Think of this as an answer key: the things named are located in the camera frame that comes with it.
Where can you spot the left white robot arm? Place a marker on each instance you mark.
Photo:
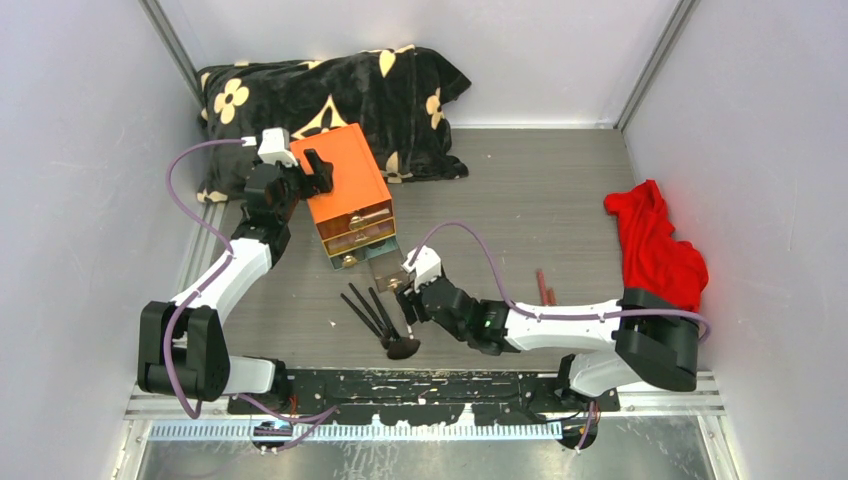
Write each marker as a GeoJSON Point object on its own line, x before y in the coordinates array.
{"type": "Point", "coordinates": [182, 347]}

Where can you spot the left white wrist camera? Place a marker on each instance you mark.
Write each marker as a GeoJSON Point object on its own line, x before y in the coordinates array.
{"type": "Point", "coordinates": [274, 147]}

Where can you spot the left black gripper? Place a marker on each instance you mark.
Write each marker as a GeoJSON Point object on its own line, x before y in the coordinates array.
{"type": "Point", "coordinates": [321, 181]}

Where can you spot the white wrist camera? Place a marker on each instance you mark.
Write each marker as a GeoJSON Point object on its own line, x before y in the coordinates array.
{"type": "Point", "coordinates": [274, 147]}
{"type": "Point", "coordinates": [423, 266]}

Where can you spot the orange drawer organizer box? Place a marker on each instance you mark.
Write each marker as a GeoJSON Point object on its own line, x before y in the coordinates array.
{"type": "Point", "coordinates": [359, 213]}

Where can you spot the black fan makeup brush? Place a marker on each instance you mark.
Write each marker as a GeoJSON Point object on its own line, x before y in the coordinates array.
{"type": "Point", "coordinates": [399, 348]}

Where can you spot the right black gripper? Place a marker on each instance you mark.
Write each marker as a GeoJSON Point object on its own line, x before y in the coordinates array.
{"type": "Point", "coordinates": [408, 297]}

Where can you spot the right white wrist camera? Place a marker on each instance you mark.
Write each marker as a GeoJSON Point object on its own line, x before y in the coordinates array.
{"type": "Point", "coordinates": [423, 266]}

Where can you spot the red cloth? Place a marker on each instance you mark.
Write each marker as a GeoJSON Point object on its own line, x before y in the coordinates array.
{"type": "Point", "coordinates": [652, 258]}

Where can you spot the black thin makeup brush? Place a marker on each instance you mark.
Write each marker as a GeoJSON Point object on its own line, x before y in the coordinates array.
{"type": "Point", "coordinates": [382, 337]}

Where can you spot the black round makeup brush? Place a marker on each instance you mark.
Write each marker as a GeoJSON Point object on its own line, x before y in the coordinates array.
{"type": "Point", "coordinates": [371, 314]}

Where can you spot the small drawer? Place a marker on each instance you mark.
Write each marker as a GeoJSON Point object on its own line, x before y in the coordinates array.
{"type": "Point", "coordinates": [347, 259]}
{"type": "Point", "coordinates": [387, 271]}

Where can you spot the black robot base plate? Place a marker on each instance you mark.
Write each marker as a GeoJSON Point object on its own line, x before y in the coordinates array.
{"type": "Point", "coordinates": [427, 397]}

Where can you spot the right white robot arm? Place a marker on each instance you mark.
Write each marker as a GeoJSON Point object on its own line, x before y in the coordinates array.
{"type": "Point", "coordinates": [638, 337]}

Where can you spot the black floral plush blanket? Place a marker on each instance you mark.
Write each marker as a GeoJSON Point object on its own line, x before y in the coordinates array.
{"type": "Point", "coordinates": [396, 96]}

